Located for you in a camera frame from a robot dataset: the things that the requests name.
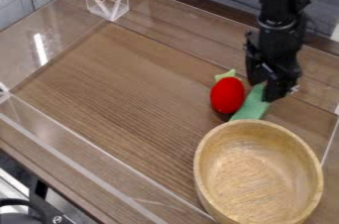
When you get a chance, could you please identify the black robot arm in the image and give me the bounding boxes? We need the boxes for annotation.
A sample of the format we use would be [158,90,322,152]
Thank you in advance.
[244,0,309,102]

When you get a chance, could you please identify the red plush strawberry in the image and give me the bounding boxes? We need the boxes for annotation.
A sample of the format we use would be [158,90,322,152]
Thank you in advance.
[210,69,245,114]

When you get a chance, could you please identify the black table leg clamp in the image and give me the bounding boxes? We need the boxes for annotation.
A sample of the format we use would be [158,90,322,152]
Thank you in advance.
[29,179,76,224]

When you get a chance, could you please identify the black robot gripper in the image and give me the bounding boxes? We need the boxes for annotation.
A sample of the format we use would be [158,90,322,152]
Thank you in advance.
[245,16,305,102]

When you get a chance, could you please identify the clear acrylic corner bracket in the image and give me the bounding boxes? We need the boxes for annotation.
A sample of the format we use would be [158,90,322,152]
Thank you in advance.
[84,0,129,22]

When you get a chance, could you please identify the light wooden bowl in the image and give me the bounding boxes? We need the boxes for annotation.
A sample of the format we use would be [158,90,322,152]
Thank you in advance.
[193,119,324,224]

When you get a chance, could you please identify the clear acrylic tray wall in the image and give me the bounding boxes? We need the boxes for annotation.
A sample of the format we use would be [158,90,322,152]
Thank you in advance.
[0,0,339,224]

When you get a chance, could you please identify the black cable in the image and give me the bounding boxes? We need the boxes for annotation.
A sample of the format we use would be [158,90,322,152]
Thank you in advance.
[0,196,34,217]

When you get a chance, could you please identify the green foam block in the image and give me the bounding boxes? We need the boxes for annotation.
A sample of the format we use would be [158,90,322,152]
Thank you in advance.
[230,84,269,121]

